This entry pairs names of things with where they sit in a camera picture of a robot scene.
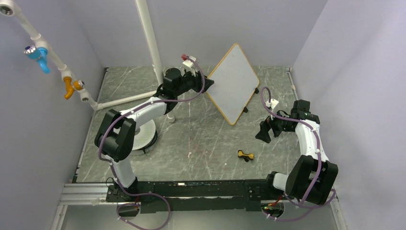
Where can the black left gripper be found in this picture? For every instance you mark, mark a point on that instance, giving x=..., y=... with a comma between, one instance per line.
x=197, y=79

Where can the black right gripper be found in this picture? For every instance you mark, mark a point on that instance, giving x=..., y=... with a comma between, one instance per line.
x=265, y=126

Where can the yellow framed whiteboard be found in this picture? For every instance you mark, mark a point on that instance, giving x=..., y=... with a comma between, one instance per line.
x=235, y=82

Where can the yellow black whiteboard eraser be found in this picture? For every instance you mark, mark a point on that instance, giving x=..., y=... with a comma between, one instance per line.
x=246, y=157

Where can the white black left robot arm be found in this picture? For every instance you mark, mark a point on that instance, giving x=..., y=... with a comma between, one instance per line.
x=116, y=134

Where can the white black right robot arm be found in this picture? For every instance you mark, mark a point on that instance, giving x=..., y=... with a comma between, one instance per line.
x=313, y=176

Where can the white perforated disc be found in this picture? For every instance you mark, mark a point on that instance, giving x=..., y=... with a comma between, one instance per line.
x=145, y=137

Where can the orange plastic faucet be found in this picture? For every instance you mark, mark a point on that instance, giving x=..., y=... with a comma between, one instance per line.
x=72, y=86

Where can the blue plastic faucet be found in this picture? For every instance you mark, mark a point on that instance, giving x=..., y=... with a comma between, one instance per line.
x=38, y=54

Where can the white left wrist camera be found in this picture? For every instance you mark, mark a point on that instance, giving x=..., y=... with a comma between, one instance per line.
x=189, y=62

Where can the black wire board stand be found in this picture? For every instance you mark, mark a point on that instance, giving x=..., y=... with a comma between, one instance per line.
x=250, y=100

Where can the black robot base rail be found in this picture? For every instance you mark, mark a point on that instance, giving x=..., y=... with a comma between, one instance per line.
x=154, y=196

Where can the white pvc pipe frame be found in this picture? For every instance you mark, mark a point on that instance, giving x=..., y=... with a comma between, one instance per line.
x=69, y=54

